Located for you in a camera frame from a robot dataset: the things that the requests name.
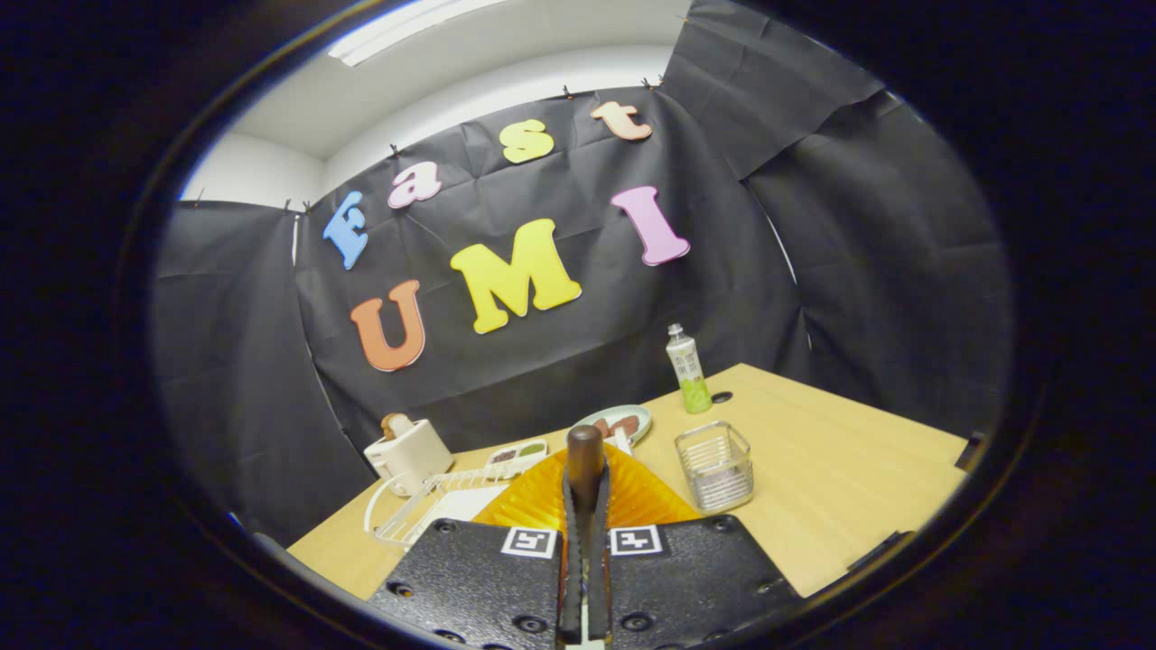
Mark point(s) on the toast slice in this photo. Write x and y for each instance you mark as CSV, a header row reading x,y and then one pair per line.
x,y
396,424

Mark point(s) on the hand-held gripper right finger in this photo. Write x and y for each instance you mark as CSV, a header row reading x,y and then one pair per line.
x,y
695,578

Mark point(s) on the white divided bean tray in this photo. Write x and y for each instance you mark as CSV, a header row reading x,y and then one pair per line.
x,y
506,468

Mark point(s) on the green drink bottle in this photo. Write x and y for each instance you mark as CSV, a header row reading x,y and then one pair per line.
x,y
688,370

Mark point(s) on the brown meat piece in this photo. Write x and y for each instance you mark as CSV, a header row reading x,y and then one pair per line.
x,y
605,428
628,422

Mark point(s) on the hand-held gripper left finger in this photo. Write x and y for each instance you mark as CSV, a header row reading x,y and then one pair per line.
x,y
470,587

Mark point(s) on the white drip tray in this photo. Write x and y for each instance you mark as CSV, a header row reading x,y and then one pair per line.
x,y
470,501

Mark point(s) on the white toaster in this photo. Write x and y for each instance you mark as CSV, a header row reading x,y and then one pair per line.
x,y
415,456

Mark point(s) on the pale green plate with meat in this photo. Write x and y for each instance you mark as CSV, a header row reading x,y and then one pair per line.
x,y
637,415

